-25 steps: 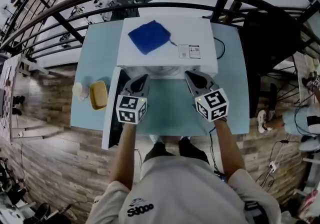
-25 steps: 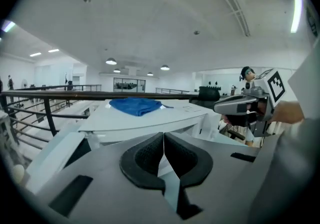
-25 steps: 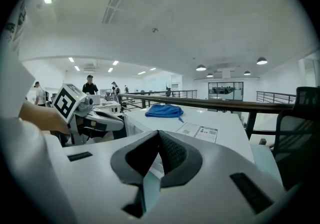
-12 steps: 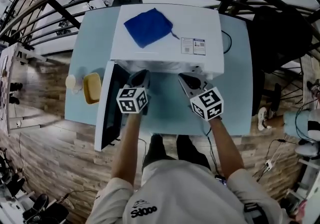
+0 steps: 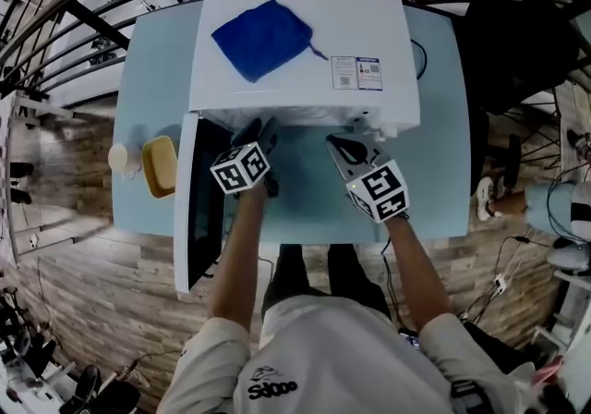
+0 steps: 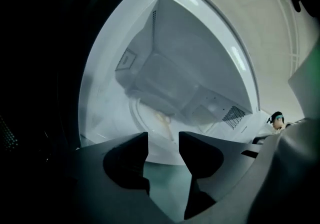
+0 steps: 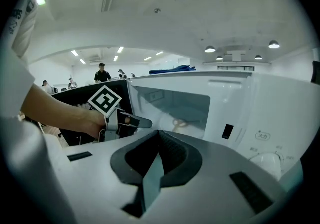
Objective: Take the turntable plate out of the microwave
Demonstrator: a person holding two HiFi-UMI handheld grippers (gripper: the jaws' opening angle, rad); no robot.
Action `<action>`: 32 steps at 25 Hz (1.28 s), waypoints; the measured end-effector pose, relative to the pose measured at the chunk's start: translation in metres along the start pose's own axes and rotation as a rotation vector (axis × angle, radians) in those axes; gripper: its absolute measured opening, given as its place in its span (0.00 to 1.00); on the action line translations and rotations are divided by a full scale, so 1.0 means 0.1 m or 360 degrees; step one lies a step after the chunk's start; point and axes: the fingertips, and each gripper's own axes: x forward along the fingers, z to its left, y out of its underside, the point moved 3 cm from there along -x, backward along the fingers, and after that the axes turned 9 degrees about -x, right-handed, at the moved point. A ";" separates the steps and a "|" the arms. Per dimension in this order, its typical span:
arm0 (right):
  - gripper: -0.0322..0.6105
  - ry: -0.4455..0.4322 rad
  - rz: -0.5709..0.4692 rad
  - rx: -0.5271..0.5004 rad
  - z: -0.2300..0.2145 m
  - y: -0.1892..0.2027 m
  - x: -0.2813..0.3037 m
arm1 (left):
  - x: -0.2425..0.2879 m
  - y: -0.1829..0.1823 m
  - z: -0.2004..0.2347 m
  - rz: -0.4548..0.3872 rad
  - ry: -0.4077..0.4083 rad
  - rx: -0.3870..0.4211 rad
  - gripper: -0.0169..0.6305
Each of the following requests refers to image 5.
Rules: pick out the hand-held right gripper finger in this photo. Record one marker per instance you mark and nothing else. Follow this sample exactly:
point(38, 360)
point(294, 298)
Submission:
point(353, 146)
point(336, 155)

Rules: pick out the person's white shirt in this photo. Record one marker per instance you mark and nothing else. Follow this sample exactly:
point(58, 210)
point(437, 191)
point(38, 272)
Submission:
point(341, 356)

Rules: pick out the white round cup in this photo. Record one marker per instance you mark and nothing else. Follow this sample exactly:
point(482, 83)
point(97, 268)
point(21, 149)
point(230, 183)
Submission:
point(118, 156)

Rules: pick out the person's left forearm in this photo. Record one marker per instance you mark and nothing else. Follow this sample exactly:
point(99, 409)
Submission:
point(240, 255)

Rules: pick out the white label sticker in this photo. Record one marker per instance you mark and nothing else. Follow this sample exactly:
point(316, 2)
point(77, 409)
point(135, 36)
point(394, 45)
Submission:
point(358, 73)

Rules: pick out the person's black trousers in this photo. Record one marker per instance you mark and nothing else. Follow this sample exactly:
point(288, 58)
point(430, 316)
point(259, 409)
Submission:
point(323, 273)

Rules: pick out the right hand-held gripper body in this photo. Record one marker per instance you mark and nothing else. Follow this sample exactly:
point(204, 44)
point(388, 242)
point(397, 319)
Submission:
point(381, 192)

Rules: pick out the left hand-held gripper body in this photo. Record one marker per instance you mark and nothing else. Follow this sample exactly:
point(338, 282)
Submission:
point(240, 169)

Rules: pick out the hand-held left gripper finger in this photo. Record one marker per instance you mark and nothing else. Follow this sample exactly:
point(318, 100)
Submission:
point(271, 131)
point(247, 131)

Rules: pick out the white power strip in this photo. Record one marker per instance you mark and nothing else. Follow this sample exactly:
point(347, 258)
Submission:
point(498, 283)

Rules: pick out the yellow rectangular container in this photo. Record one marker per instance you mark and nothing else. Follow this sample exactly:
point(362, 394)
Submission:
point(160, 167)

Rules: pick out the black shoe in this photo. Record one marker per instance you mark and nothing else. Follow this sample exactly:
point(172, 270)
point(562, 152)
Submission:
point(87, 386)

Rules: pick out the black smartphone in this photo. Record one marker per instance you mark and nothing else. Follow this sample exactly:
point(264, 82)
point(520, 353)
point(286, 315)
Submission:
point(410, 339)

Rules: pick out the white microwave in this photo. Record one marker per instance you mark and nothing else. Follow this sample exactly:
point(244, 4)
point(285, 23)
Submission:
point(305, 47)

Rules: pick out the person's right forearm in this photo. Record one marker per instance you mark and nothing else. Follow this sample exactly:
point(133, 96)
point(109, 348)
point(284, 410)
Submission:
point(415, 273)

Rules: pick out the black metal railing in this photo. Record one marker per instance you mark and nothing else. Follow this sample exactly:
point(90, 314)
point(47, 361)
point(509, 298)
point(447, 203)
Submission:
point(74, 10)

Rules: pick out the blue cloth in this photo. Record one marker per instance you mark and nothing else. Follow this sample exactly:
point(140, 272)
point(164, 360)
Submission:
point(263, 40)

